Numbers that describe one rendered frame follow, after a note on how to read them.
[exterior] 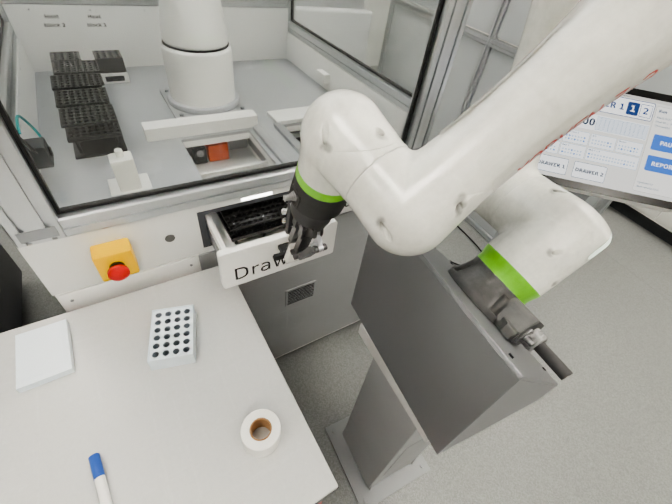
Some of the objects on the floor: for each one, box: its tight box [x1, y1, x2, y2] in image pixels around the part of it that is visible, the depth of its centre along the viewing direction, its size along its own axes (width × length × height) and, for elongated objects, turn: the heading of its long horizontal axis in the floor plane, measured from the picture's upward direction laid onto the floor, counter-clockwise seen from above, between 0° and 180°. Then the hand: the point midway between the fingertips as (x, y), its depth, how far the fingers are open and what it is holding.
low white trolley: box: [0, 266, 339, 504], centre depth 90 cm, size 58×62×76 cm
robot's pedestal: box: [325, 323, 431, 504], centre depth 108 cm, size 30×30×76 cm
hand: (293, 252), depth 75 cm, fingers closed
